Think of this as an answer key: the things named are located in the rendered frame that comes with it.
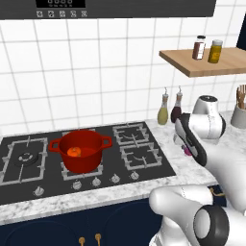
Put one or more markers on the dark wall cupboard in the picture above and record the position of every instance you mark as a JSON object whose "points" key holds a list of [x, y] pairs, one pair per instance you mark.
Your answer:
{"points": [[242, 35]]}

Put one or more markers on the dark range hood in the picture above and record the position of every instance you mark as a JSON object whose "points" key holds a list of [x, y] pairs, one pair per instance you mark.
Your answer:
{"points": [[128, 8]]}

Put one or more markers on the red cooking pot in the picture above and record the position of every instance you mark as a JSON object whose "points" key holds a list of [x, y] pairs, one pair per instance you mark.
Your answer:
{"points": [[81, 161]]}

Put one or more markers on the purple onion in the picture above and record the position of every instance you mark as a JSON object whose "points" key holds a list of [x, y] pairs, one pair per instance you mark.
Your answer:
{"points": [[186, 150]]}

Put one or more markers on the yellow oil bottle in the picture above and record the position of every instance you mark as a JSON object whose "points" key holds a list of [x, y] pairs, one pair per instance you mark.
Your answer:
{"points": [[162, 115]]}

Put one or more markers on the yellow spice jar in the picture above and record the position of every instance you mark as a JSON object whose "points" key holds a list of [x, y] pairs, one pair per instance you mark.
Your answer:
{"points": [[215, 52]]}

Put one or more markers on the wooden wall shelf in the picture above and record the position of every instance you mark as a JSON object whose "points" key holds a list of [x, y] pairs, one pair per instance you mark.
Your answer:
{"points": [[198, 67]]}

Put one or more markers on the black gas hob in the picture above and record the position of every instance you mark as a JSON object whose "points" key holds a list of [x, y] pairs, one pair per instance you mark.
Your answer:
{"points": [[25, 179]]}

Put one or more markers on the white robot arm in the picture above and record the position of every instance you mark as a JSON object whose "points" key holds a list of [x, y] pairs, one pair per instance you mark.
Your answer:
{"points": [[224, 166]]}

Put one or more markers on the grey utensil holder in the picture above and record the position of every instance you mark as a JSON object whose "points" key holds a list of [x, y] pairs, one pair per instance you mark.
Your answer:
{"points": [[238, 117]]}

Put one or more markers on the navy drawer front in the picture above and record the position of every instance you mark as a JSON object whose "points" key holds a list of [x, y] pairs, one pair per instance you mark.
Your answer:
{"points": [[221, 200]]}

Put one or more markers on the wooden utensils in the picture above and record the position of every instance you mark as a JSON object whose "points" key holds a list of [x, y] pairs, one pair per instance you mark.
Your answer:
{"points": [[241, 96]]}

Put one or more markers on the orange squash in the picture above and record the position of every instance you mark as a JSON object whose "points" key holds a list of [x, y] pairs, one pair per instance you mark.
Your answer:
{"points": [[74, 152]]}

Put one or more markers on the dark vinegar bottle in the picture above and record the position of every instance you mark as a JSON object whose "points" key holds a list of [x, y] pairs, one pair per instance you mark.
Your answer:
{"points": [[176, 113]]}

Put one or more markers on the dark red spice jar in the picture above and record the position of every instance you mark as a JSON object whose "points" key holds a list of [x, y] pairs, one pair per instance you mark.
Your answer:
{"points": [[199, 48]]}

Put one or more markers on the navy cupboard door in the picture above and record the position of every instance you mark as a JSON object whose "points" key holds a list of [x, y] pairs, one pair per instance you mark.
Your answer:
{"points": [[128, 224], [41, 230]]}

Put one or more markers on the silver hob knob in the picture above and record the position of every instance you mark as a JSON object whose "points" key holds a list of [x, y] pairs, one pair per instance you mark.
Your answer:
{"points": [[96, 182], [38, 191], [77, 184], [135, 175], [115, 178]]}

